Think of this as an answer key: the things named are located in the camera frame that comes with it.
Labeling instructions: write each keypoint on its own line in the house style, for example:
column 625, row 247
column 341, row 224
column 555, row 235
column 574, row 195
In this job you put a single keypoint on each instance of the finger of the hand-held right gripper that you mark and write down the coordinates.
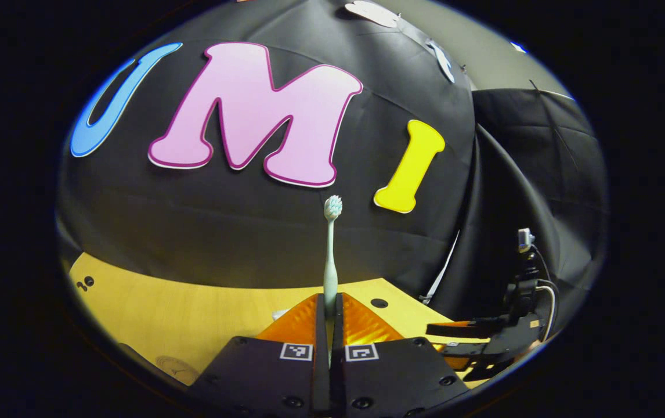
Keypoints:
column 466, row 330
column 463, row 351

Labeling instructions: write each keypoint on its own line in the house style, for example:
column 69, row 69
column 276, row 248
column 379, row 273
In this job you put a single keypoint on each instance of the white strip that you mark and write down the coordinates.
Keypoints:
column 441, row 273

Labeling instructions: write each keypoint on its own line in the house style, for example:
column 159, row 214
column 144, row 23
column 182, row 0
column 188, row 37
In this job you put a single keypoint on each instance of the wooden desktop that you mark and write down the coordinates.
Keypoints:
column 193, row 313

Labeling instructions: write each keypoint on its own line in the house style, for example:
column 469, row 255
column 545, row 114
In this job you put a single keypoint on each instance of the pale green toothbrush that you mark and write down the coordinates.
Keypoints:
column 330, row 261

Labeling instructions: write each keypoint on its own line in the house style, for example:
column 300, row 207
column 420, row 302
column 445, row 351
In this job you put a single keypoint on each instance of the round cork coaster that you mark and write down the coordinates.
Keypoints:
column 177, row 368

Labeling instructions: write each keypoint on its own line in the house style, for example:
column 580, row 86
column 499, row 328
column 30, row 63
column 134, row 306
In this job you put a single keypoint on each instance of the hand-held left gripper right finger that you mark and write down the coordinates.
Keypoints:
column 338, row 337

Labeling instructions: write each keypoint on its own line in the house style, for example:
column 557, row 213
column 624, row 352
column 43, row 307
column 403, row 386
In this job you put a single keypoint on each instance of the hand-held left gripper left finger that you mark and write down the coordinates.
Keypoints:
column 321, row 337

